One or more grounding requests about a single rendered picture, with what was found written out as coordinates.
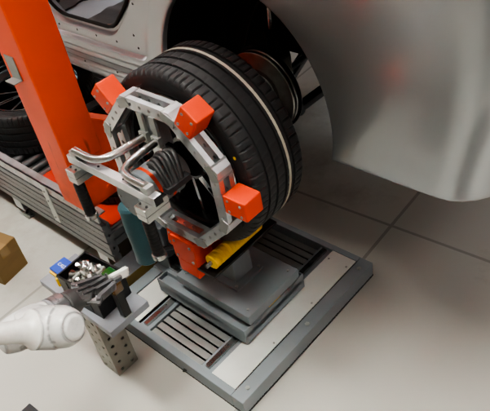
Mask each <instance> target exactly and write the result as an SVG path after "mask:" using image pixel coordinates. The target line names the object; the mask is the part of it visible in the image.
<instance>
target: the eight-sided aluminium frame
mask: <svg viewBox="0 0 490 411"><path fill-rule="evenodd" d="M181 105H182V104H181V103H179V102H178V101H173V100H171V99H167V98H164V97H162V96H159V95H155V94H153V93H151V92H148V91H145V90H142V89H140V87H138V88H137V87H135V86H132V87H131V88H130V89H128V90H127V91H125V92H123V93H121V94H120V95H119V96H118V97H117V98H116V102H115V104H114V105H113V107H112V109H111V111H110V113H109V114H108V116H107V118H106V120H105V121H104V124H103V126H104V132H105V133H106V135H107V137H108V142H109V144H110V146H111V149H112V150H114V149H116V148H118V147H120V146H121V145H123V144H125V143H127V142H128V141H130V137H129V135H128V132H127V129H126V120H127V118H128V117H129V116H130V114H131V112H132V111H133V110H134V111H138V112H140V113H142V114H143V115H146V116H148V117H149V116H150V117H154V119H156V120H158V121H160V122H164V123H165V124H166V125H168V126H169V127H170V129H171V130H172V131H173V132H174V133H175V134H176V135H177V136H178V138H179V139H180V140H181V142H182V143H183V144H184V146H185V147H186V148H187V149H188V151H189V152H190V153H191V154H192V155H193V156H194V157H195V159H196V160H197V161H198V162H199V164H200V165H201V166H202V168H203V169H204V170H205V172H206V173H207V175H208V176H209V178H210V184H211V187H212V192H213V195H214V201H215V205H216V208H217V212H218V216H219V222H218V223H217V224H215V225H214V226H213V227H212V228H208V227H206V226H205V225H203V224H201V223H198V222H197V221H196V220H194V219H191V218H189V217H188V216H186V215H184V214H181V213H179V212H178V211H176V210H174V209H173V208H172V207H170V208H169V209H168V210H167V211H166V212H165V213H163V214H162V215H161V216H159V217H158V218H157V219H155V220H156V221H157V222H158V223H159V224H160V225H161V226H163V227H164V228H169V229H170V230H171V231H172V232H175V233H177V234H178V235H180V236H182V237H184V238H186V239H187V240H189V241H191V242H193V243H195V244H197V246H200V247H202V248H207V247H208V246H209V245H211V244H212V243H214V242H215V241H217V240H218V239H219V238H221V237H222V236H224V235H227V234H228V233H229V232H230V231H231V230H232V229H233V228H235V227H236V226H237V225H238V224H239V223H240V222H242V220H241V219H238V218H236V217H234V216H232V215H230V214H228V213H227V212H226V209H225V205H224V202H223V194H225V193H226V192H227V191H229V190H230V189H231V188H232V187H234V186H235V182H234V178H233V173H232V172H233V169H232V166H231V163H230V162H229V161H228V159H227V157H226V156H224V155H223V154H222V153H221V151H220V150H219V149H218V148H217V146H216V145H215V144H214V142H213V141H212V140H211V139H210V137H209V136H208V135H207V134H206V133H205V132H204V131H202V132H201V133H199V134H198V135H196V136H195V137H194V138H192V139H189V138H188V137H187V136H186V135H185V134H184V133H183V132H182V131H181V130H180V129H179V128H178V127H177V126H176V125H175V124H174V121H175V118H176V116H177V114H178V111H179V108H180V106H181ZM119 140H120V141H119ZM204 150H205V151H204ZM132 154H134V149H131V150H130V151H129V152H126V153H125V156H124V154H123V155H121V156H119V157H118V158H115V160H116V163H117V167H118V169H119V171H118V172H119V173H121V167H122V165H123V164H124V162H125V161H126V160H127V159H128V158H129V157H130V156H131V155H132ZM125 157H126V158H125ZM174 220H175V221H177V222H175V221H174Z"/></svg>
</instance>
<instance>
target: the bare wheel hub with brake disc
mask: <svg viewBox="0 0 490 411"><path fill-rule="evenodd" d="M238 56H240V57H241V58H242V59H243V60H245V61H246V62H247V64H250V65H251V66H252V67H253V69H255V70H256V71H257V72H258V73H259V75H261V76H262V77H263V78H264V79H265V82H267V83H268V84H269V85H270V86H271V89H272V90H274V91H275V93H276V94H277V97H278V98H279V99H280V101H281V102H282V104H283V106H284V107H285V109H286V111H287V112H288V116H290V119H291V121H293V120H294V118H295V117H296V115H297V113H298V94H297V91H296V88H295V86H294V83H293V81H292V79H291V77H290V75H289V74H288V73H287V71H286V70H285V68H284V67H283V66H282V65H281V64H280V63H279V62H278V61H277V60H276V59H274V58H273V57H272V56H270V55H269V54H267V53H265V52H263V51H260V50H255V49H248V50H245V51H242V52H241V53H239V54H238Z"/></svg>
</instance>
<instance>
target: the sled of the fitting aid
mask: <svg viewBox="0 0 490 411"><path fill-rule="evenodd" d="M182 270H183V269H182V268H181V265H180V261H179V260H178V261H177V262H176V263H174V264H173V265H172V266H170V267H169V268H168V269H167V270H166V271H165V272H163V273H162V274H161V275H160V276H159V277H158V278H157V280H158V283H159V286H160V288H161V290H162V291H163V292H165V293H166V294H168V295H169V296H171V297H172V298H174V299H176V300H178V301H179V302H181V303H182V304H184V305H185V306H187V307H189V308H190V309H192V310H193V311H195V312H196V313H198V314H200V315H201V316H203V317H205V318H206V319H207V320H209V321H211V322H212V323H214V324H216V325H217V326H218V327H220V328H221V329H224V330H225V331H227V332H228V333H230V334H231V335H233V336H234V337H236V338H238V339H240V340H241V341H242V342H243V343H246V344H247V345H248V344H249V343H250V341H251V340H252V339H253V338H254V337H255V336H256V335H257V334H258V333H259V332H260V331H261V330H262V329H263V328H264V327H265V326H266V325H267V324H268V323H269V322H270V321H271V320H272V319H273V318H274V317H275V316H276V315H277V314H278V313H279V312H280V311H281V310H282V309H283V308H284V307H285V306H286V305H287V304H288V303H289V302H290V301H291V299H292V298H293V297H294V296H295V295H296V294H297V293H298V292H299V291H300V290H301V289H302V288H303V287H304V286H305V285H304V279H303V274H302V273H301V272H298V274H299V277H298V279H297V280H296V281H295V282H294V283H293V284H292V285H291V286H290V287H289V288H288V289H287V290H286V291H285V292H284V293H283V294H282V295H281V296H280V297H279V298H278V299H277V300H276V301H275V302H274V303H273V304H272V305H271V306H270V307H269V308H268V309H267V310H266V311H265V312H264V313H263V314H262V315H261V316H260V317H259V318H258V319H257V320H256V321H255V322H254V323H253V324H252V325H249V324H247V323H245V322H244V321H242V320H241V319H239V318H237V317H236V316H234V315H233V314H231V313H230V312H227V311H226V310H224V309H222V308H221V307H219V306H218V305H216V304H214V303H212V302H211V301H210V300H208V299H206V298H204V297H202V296H201V295H199V294H198V293H196V292H195V291H193V290H191V289H189V288H188V287H187V286H185V285H183V284H181V283H179V281H178V278H177V274H178V273H179V272H181V271H182Z"/></svg>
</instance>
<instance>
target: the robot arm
mask: <svg viewBox="0 0 490 411"><path fill-rule="evenodd" d="M127 276H129V268H128V267H126V266H124V267H122V268H120V269H119V270H117V271H115V272H112V273H110V274H108V273H104V276H102V274H98V275H96V276H92V277H89V278H86V279H85V280H82V281H78V282H73V283H71V289H67V290H65V291H64V292H62V293H60V294H59V293H55V294H52V295H51V296H49V297H48V298H45V299H43V300H42V301H40V302H38V303H33V304H29V305H28V306H26V307H22V308H21V309H20V310H18V311H16V312H13V313H12V314H10V315H9V316H7V317H6V318H5V319H4V320H2V321H1V322H0V349H1V351H3V352H4V353H5V354H14V353H18V352H22V351H24V350H26V349H29V350H30V351H54V350H57V349H63V348H68V347H71V346H73V345H75V344H77V343H78V342H79V341H80V340H81V339H82V337H83V336H84V333H85V319H84V317H83V315H82V314H81V313H80V312H81V311H82V309H83V308H84V307H85V306H88V305H91V304H92V303H96V304H97V306H100V305H101V303H102V302H103V301H104V300H105V299H106V298H107V297H108V296H109V295H110V294H111V293H112V292H113V291H114V290H116V289H117V286H116V283H117V282H119V281H121V280H122V279H123V278H125V277H127ZM98 278H99V279H98Z"/></svg>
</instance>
